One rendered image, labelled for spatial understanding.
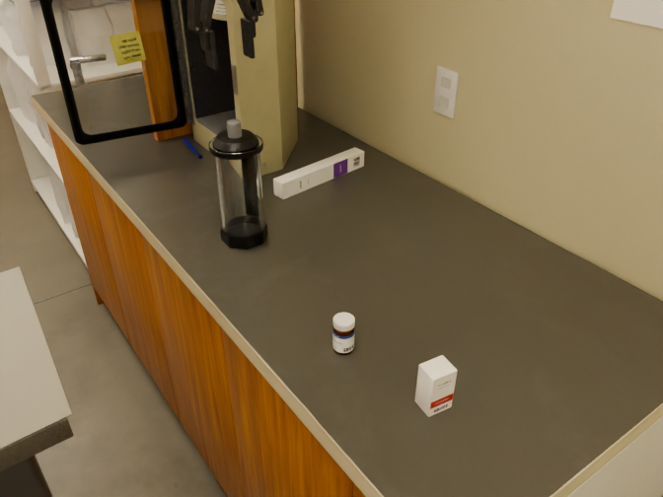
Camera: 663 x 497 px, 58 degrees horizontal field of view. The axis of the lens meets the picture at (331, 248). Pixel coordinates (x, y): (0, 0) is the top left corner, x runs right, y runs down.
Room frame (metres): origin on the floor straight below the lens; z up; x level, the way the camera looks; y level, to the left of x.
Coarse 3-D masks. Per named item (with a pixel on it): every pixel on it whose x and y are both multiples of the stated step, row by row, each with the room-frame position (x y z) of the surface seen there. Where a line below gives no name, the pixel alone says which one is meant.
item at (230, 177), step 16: (208, 144) 1.10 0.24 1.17; (224, 160) 1.07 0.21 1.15; (240, 160) 1.07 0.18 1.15; (256, 160) 1.09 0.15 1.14; (224, 176) 1.07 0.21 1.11; (240, 176) 1.07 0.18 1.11; (256, 176) 1.09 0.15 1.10; (224, 192) 1.08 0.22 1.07; (240, 192) 1.07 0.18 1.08; (256, 192) 1.09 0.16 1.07; (224, 208) 1.08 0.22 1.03; (240, 208) 1.07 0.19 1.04; (256, 208) 1.08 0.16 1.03; (224, 224) 1.09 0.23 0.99; (240, 224) 1.07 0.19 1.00; (256, 224) 1.08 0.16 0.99
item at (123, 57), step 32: (64, 0) 1.51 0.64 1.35; (96, 0) 1.55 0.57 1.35; (128, 0) 1.58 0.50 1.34; (160, 0) 1.62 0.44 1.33; (64, 32) 1.51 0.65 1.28; (96, 32) 1.54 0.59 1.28; (128, 32) 1.58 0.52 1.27; (160, 32) 1.61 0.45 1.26; (96, 64) 1.53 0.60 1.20; (128, 64) 1.57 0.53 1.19; (160, 64) 1.61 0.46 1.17; (96, 96) 1.52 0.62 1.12; (128, 96) 1.56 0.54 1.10; (160, 96) 1.60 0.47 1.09; (96, 128) 1.52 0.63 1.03
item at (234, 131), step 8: (232, 120) 1.12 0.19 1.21; (232, 128) 1.10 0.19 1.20; (240, 128) 1.11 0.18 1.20; (216, 136) 1.11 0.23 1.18; (224, 136) 1.11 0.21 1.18; (232, 136) 1.10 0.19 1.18; (240, 136) 1.11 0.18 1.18; (248, 136) 1.11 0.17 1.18; (256, 136) 1.13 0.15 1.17; (216, 144) 1.09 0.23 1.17; (224, 144) 1.08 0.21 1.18; (232, 144) 1.08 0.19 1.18; (240, 144) 1.08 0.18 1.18; (248, 144) 1.08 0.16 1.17; (256, 144) 1.10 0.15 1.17
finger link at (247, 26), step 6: (246, 24) 1.17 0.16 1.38; (252, 24) 1.16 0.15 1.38; (246, 30) 1.17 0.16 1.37; (252, 30) 1.16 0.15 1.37; (246, 36) 1.17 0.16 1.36; (252, 36) 1.16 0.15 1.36; (246, 42) 1.18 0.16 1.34; (252, 42) 1.16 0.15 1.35; (246, 48) 1.18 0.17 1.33; (252, 48) 1.17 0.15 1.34; (246, 54) 1.18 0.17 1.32; (252, 54) 1.17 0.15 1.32
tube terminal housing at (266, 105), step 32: (224, 0) 1.41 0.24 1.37; (288, 0) 1.59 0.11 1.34; (256, 32) 1.42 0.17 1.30; (288, 32) 1.58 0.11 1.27; (256, 64) 1.42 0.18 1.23; (288, 64) 1.56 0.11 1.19; (256, 96) 1.41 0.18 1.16; (288, 96) 1.55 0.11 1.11; (192, 128) 1.64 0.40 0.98; (256, 128) 1.41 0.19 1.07; (288, 128) 1.54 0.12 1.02
